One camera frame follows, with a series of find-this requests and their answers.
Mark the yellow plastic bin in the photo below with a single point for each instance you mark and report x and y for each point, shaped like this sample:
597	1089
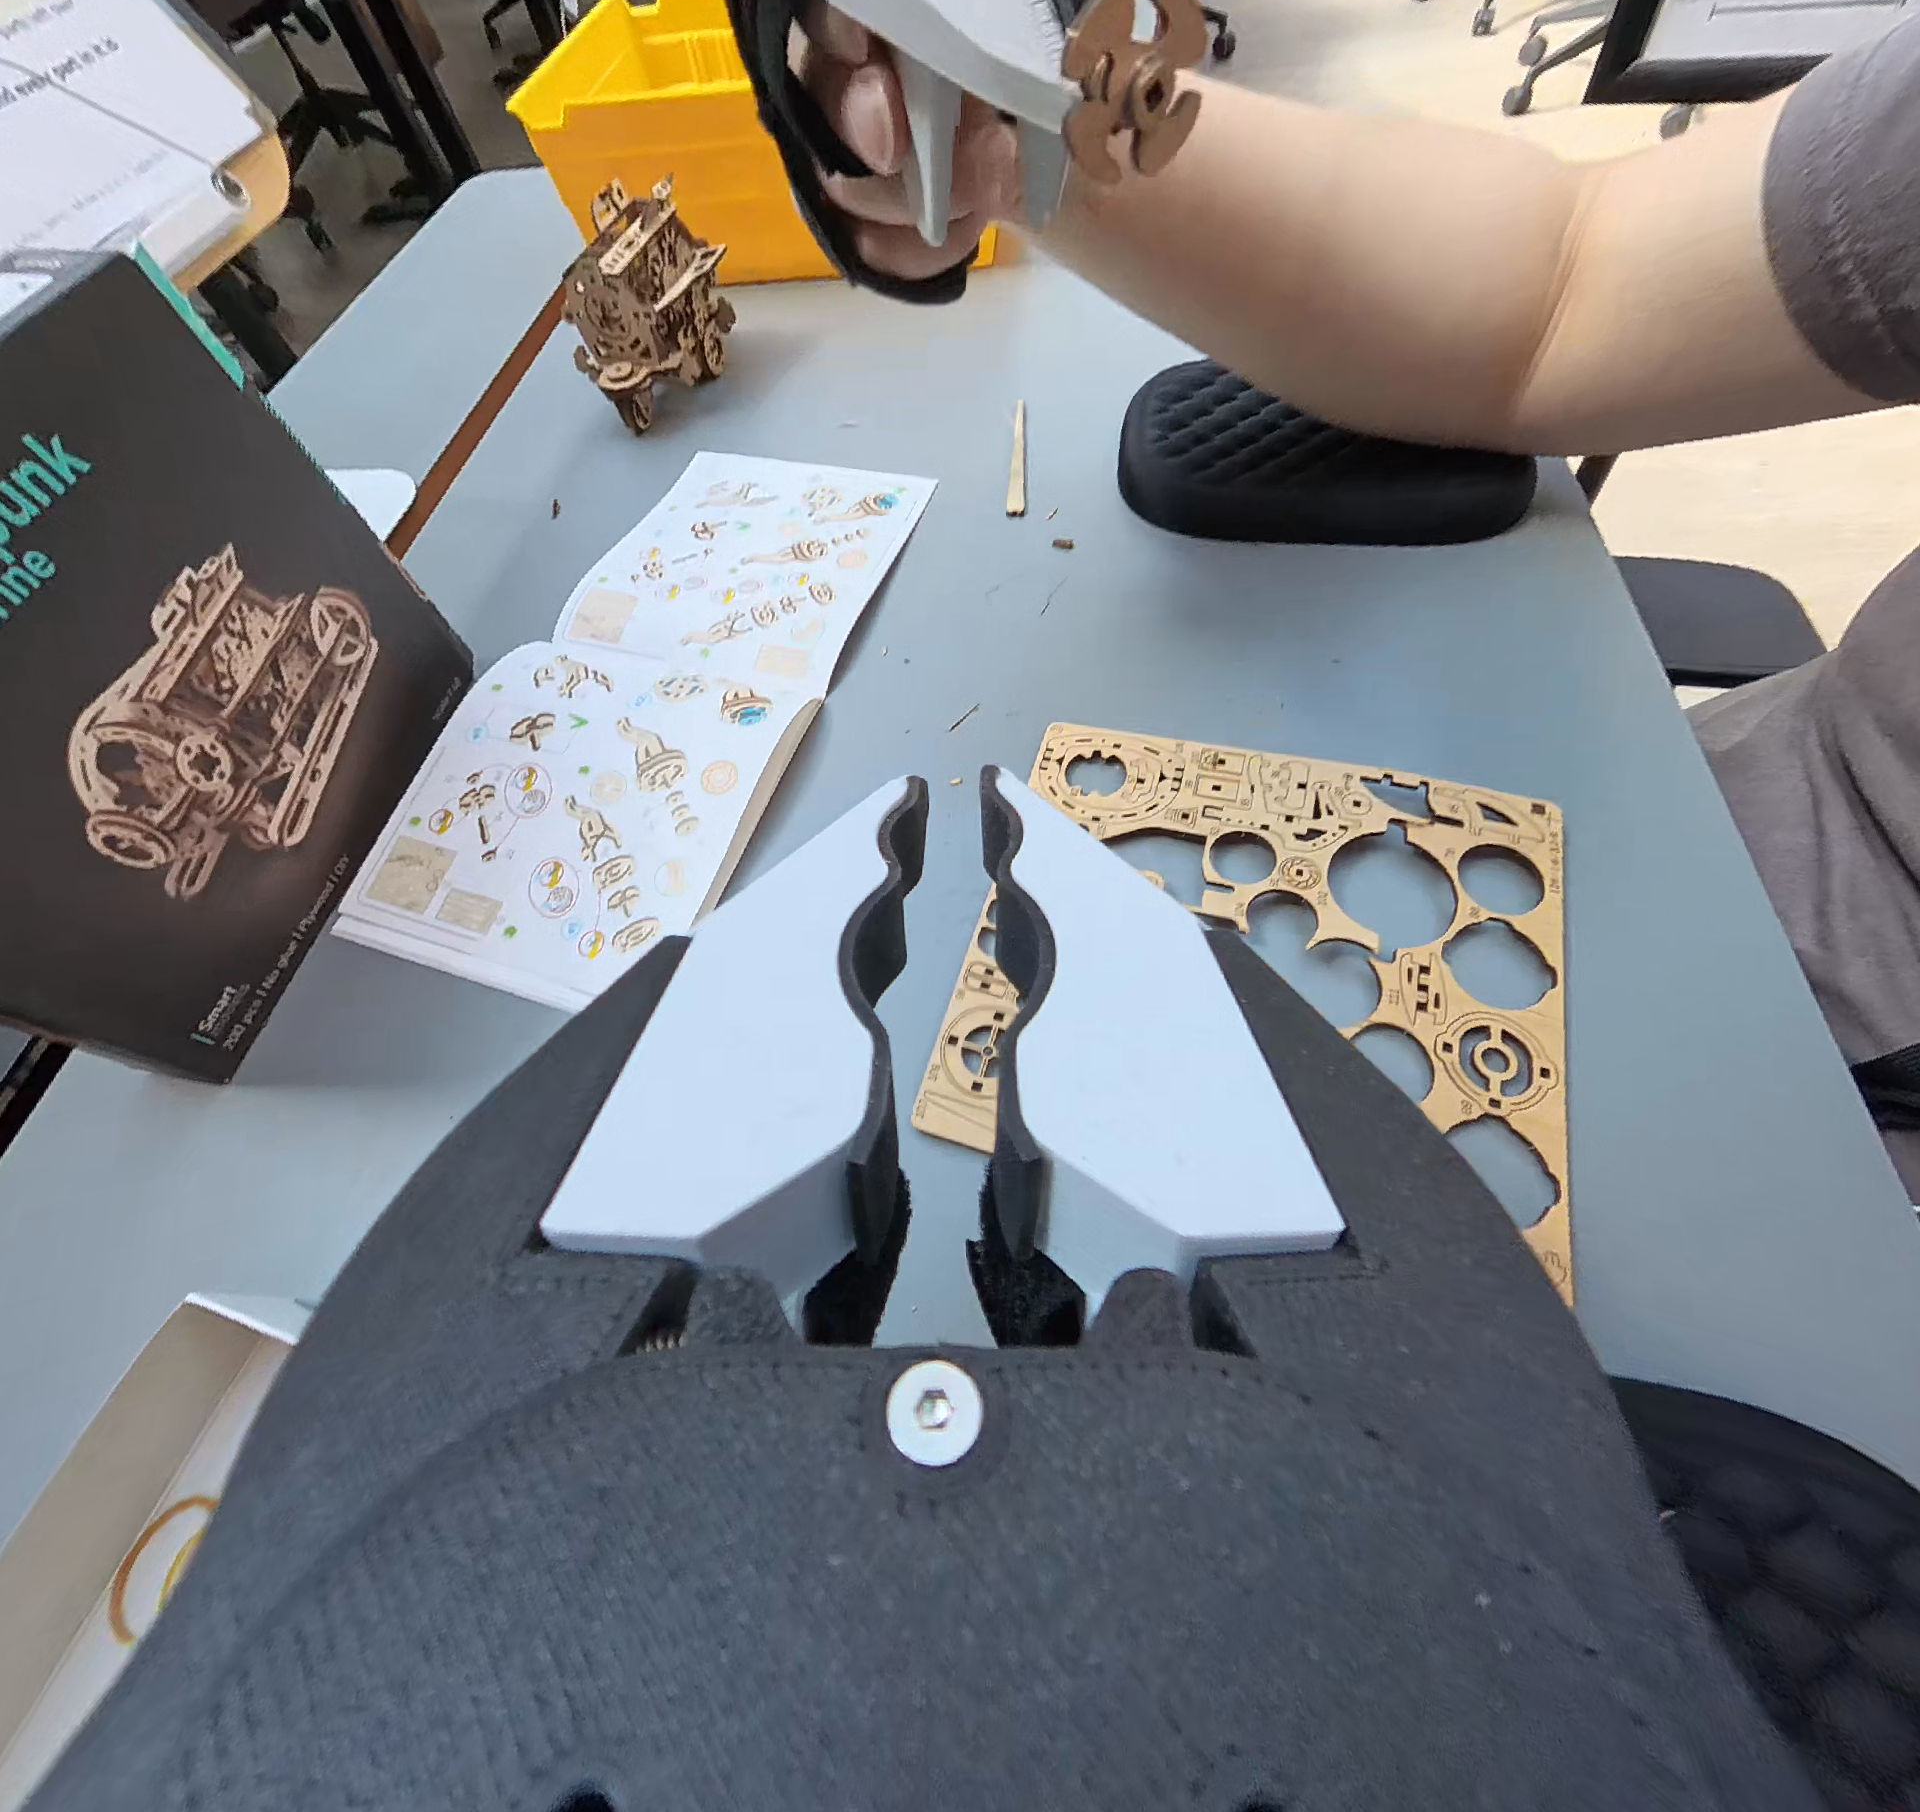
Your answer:
646	117

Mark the person's grey clothing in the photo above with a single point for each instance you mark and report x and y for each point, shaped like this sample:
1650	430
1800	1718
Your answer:
1846	866

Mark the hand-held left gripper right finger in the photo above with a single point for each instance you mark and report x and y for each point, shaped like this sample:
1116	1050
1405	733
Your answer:
1185	1093

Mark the wooden parts sheet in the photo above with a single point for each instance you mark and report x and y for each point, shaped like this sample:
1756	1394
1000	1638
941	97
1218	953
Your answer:
1516	828

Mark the assembled wooden engine model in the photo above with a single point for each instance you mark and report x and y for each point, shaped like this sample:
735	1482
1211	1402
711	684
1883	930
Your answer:
646	297

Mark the black chair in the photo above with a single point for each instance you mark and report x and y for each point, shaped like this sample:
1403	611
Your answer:
1724	627

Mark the person's right forearm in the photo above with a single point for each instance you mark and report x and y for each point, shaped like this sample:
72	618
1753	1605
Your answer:
1350	268

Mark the white paper sign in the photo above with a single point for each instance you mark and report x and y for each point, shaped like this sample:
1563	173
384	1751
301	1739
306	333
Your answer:
89	41

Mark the white box with gold rings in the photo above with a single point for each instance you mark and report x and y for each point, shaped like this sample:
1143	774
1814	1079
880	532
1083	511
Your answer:
105	1468

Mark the person's right hand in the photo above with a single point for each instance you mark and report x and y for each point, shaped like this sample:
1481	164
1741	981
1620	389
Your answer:
862	117

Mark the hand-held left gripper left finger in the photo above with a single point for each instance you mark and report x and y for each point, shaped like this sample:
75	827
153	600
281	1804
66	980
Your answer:
705	1093

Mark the white instruction booklet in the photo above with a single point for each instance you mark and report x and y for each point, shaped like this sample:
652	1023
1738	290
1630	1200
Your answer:
750	551

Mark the clover-shaped wooden part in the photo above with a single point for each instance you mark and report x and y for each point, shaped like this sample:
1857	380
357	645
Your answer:
1106	41

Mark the thin wooden splinter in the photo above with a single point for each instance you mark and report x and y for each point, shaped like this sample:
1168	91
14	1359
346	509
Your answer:
1017	461

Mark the black model kit box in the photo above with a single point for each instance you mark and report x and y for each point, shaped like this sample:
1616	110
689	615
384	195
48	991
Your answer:
226	566

